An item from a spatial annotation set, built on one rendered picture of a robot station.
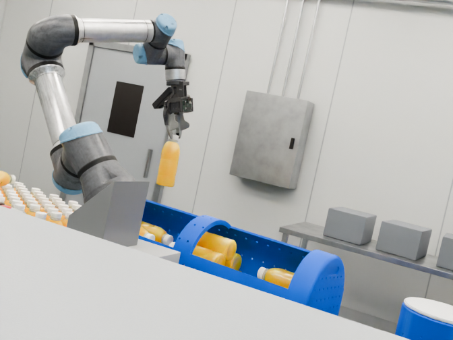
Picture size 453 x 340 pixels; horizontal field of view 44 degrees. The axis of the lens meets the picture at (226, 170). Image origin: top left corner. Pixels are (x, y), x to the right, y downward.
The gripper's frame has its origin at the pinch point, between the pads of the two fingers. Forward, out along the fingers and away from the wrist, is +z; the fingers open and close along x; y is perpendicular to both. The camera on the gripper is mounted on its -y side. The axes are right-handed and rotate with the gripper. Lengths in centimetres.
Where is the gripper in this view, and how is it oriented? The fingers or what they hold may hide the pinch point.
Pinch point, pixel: (173, 135)
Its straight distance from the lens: 214.1
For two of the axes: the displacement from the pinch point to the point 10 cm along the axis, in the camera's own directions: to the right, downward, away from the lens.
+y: 8.1, 0.1, -5.9
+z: 0.4, 10.0, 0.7
